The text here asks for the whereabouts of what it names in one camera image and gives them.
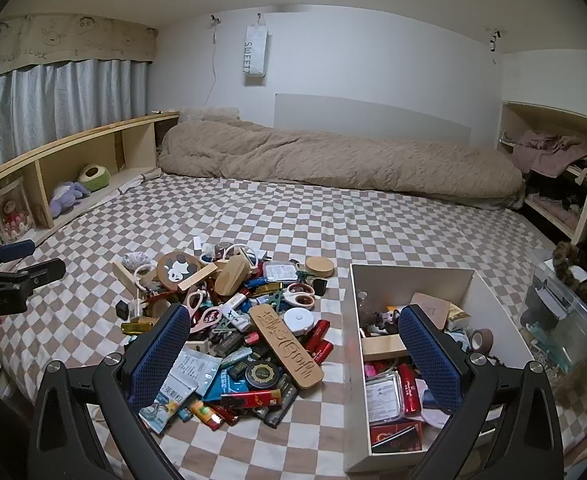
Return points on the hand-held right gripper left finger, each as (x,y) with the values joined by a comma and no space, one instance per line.
(161,355)

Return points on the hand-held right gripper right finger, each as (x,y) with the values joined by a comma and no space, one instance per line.
(431,360)

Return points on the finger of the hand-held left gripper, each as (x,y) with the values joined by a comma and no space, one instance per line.
(18,249)
(43,270)

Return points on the orange lighter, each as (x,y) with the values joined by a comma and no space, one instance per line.
(204,414)

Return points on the white storage box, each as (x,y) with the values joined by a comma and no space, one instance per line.
(358,400)

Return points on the clear doll display box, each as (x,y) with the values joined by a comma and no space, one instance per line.
(10,217)

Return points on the red metal lighter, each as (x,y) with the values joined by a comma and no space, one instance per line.
(408,385)

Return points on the clear zip bag with leaflet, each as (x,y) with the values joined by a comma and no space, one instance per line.
(193,370)

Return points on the gold lighter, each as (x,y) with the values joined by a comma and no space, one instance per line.
(137,327)

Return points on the flat wooden block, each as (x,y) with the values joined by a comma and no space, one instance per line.
(383,345)

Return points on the pale blue cartoon packet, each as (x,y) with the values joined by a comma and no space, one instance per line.
(166,405)

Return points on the beige square box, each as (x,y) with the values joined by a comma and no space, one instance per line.
(431,307)

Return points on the brown tape roll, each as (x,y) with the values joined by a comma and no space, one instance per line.
(483,341)

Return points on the small black cube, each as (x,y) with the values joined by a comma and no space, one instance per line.
(122,309)

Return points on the clear case with label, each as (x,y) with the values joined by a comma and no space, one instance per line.
(386,400)

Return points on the cow figurine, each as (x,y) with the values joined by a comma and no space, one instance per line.
(386,320)

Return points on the purple plush toy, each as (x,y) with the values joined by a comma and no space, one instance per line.
(65,195)

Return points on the blue foil packet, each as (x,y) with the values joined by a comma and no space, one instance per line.
(228,385)

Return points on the plain wooden stick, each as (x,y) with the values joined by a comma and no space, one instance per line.
(123,275)

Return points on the red black flat box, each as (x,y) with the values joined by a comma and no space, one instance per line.
(251,399)
(396,435)

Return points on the short wooden block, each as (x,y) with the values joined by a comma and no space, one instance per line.
(198,277)

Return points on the round wooden cartoon coaster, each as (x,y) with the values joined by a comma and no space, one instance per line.
(177,270)

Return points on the white usb charger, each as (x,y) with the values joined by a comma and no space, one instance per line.
(233,304)

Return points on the grey knit ball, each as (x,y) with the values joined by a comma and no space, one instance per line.
(134,260)

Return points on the black round tin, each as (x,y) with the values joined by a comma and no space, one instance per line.
(261,375)

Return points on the green plush toy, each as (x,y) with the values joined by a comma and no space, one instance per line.
(95,177)

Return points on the oval wooden brush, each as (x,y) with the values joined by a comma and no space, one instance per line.
(231,275)

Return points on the red cylindrical lighter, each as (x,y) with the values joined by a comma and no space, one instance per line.
(323,351)
(318,335)

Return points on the wooden bedside shelf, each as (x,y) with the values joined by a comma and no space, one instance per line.
(73,141)

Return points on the long carved wooden plaque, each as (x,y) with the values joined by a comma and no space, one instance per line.
(286,347)

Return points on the gold metal bar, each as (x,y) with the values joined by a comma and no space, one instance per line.
(268,288)

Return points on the small black box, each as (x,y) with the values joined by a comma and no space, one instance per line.
(320,287)

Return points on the white round tape measure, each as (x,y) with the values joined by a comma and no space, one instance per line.
(297,321)

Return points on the checkered bed sheet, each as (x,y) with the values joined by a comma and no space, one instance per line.
(373,230)

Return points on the pale striped curtain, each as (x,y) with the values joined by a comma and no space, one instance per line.
(48,110)

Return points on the clear packet white label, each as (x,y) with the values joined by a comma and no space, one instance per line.
(279,272)

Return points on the round wooden lid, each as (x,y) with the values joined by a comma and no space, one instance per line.
(319,266)

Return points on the clear plastic bin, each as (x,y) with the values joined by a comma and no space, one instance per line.
(573,325)

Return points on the white pink scissors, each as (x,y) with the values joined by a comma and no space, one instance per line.
(298,295)

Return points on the leopard print plush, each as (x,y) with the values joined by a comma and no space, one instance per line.
(568,265)

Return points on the beige cartoon valance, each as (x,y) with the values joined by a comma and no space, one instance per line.
(73,35)

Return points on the beige duvet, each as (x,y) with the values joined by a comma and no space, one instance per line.
(323,165)

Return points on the fluffy beige pillow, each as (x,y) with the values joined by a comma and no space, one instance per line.
(208,113)

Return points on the pink folded clothes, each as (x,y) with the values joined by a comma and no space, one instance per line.
(548,150)

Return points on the white hanging bag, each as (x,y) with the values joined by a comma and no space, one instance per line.
(255,55)

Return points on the black wall clip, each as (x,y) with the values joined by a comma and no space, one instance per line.
(494,39)

